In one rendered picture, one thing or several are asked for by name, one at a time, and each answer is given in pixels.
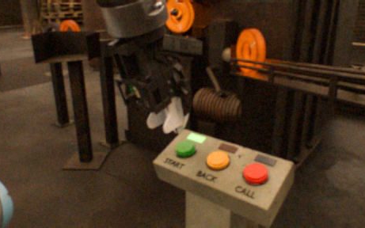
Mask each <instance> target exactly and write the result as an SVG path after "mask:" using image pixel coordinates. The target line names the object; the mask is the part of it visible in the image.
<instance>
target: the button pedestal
mask: <svg viewBox="0 0 365 228"><path fill-rule="evenodd" d="M191 133H193V134H194V135H199V136H202V137H204V138H205V140H204V141H202V143H200V142H197V141H192V140H191V139H187V137H189V135H190V134H191ZM181 141H192V142H193V143H195V146H196V150H195V152H194V153H192V155H189V156H187V157H181V156H179V155H177V153H176V151H175V146H176V145H177V144H178V143H180V142H181ZM222 143H224V144H228V145H231V146H235V147H238V150H237V152H236V153H234V154H233V153H229V152H227V151H225V150H220V149H219V146H220V145H221V144H222ZM215 151H222V152H224V153H226V154H227V155H228V158H229V161H228V165H226V167H225V168H221V169H212V168H210V167H209V166H208V164H207V156H208V155H209V154H211V153H213V152H215ZM258 154H260V155H262V156H267V157H269V158H272V159H277V162H276V163H275V164H274V166H271V165H266V164H264V163H262V162H258V161H254V159H255V158H256V156H257V155H258ZM254 163H257V164H261V165H264V167H265V168H266V169H268V178H267V180H266V181H264V182H262V183H261V184H253V183H249V182H248V181H247V180H246V179H245V178H244V168H246V166H247V165H251V164H254ZM153 164H154V168H155V170H156V172H157V175H158V178H159V179H160V180H163V181H166V182H169V183H170V184H172V185H175V186H177V187H178V188H182V189H184V190H185V191H186V228H245V224H246V218H247V219H249V220H253V221H254V222H256V223H260V224H261V225H262V226H265V227H270V225H271V224H272V221H273V220H274V218H275V217H276V214H277V212H278V210H279V209H280V207H281V204H282V202H283V201H284V199H285V197H286V196H287V193H288V191H289V190H290V189H291V186H292V185H293V181H294V164H293V162H290V161H287V160H284V159H280V158H277V157H274V156H270V155H267V154H265V153H260V152H258V151H255V150H250V149H247V148H245V147H241V146H237V145H235V144H231V143H228V142H225V141H221V140H219V139H215V138H211V137H208V136H206V135H201V134H199V133H196V132H192V131H189V130H186V129H184V130H183V131H182V132H181V133H180V134H179V135H178V136H177V137H176V138H175V139H174V140H173V141H172V142H171V143H170V144H169V146H167V147H166V149H165V150H163V152H162V153H160V155H158V156H157V158H156V159H155V160H154V162H153Z"/></svg>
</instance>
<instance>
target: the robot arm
mask: <svg viewBox="0 0 365 228"><path fill-rule="evenodd" d="M96 2H97V5H98V6H99V10H100V12H101V15H102V18H103V21H104V22H105V27H106V29H107V30H108V34H109V35H110V36H114V37H115V38H118V39H116V40H114V41H113V42H111V43H109V44H108V48H109V49H110V52H111V53H112V57H113V59H114V61H115V64H116V67H117V70H118V73H119V74H120V75H119V76H118V77H116V78H115V80H116V84H117V86H118V88H119V91H120V94H121V97H122V99H123V101H124V105H126V106H127V105H129V104H130V103H131V102H132V101H136V103H139V105H142V106H143V107H144V110H145V111H146V112H151V114H150V116H149V117H148V121H147V124H148V127H149V128H151V129H153V128H155V127H157V126H159V125H160V124H164V125H163V131H164V132H165V133H169V132H171V131H172V130H173V131H174V132H175V133H178V134H180V133H181V132H182V131H183V129H184V126H185V125H186V123H187V120H188V115H189V112H190V109H191V105H192V91H191V88H190V87H189V84H188V79H187V78H186V77H185V75H184V71H183V70H182V69H183V67H182V66H181V65H180V64H179V63H178V61H177V59H173V56H172V55H168V54H163V53H158V52H159V51H163V52H172V53H176V54H179V55H180V56H184V57H185V58H190V57H195V55H201V53H202V46H203V41H201V40H196V38H195V37H190V36H186V37H178V36H172V35H169V34H165V23H166V22H167V21H168V20H169V12H168V10H167V6H166V4H165V0H96ZM124 83H126V84H127V85H128V88H129V90H130V92H131V93H130V94H129V95H128V97H126V98H125V97H124V93H123V91H122V89H121V85H122V84H124ZM7 193H8V192H7V190H6V188H5V187H4V185H2V184H1V182H0V228H5V227H6V226H7V225H8V223H9V222H10V219H11V218H12V215H13V204H12V201H11V199H10V196H8V195H7Z"/></svg>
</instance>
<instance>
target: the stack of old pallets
mask: <svg viewBox="0 0 365 228"><path fill-rule="evenodd" d="M41 2H42V8H41V10H42V13H41V18H42V22H43V26H46V25H47V24H48V23H58V24H59V26H62V23H63V22H64V21H74V22H75V23H76V24H78V25H84V20H83V15H80V13H83V8H82V0H80V2H78V0H51V1H48V2H46V1H41ZM52 4H54V5H55V7H54V5H52ZM47 5H48V7H47ZM60 5H61V6H60ZM79 5H80V6H81V7H78V6H79ZM72 8H73V9H72ZM78 9H80V11H78ZM46 10H48V11H46ZM54 10H55V11H54ZM46 13H49V16H47V14H46ZM71 14H72V15H71ZM78 17H80V18H81V20H78ZM47 18H48V20H47ZM60 18H61V19H60ZM79 21H81V22H82V23H81V24H80V22H79Z"/></svg>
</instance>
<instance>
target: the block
mask: <svg viewBox="0 0 365 228"><path fill-rule="evenodd" d="M236 28H237V22H236V21H235V19H214V20H212V21H211V34H210V55H209V67H216V68H217V70H213V71H212V72H213V75H214V76H215V77H220V78H224V77H226V76H229V75H231V73H230V63H226V62H225V61H224V60H223V59H222V53H223V52H224V50H225V49H227V48H230V45H235V39H236Z"/></svg>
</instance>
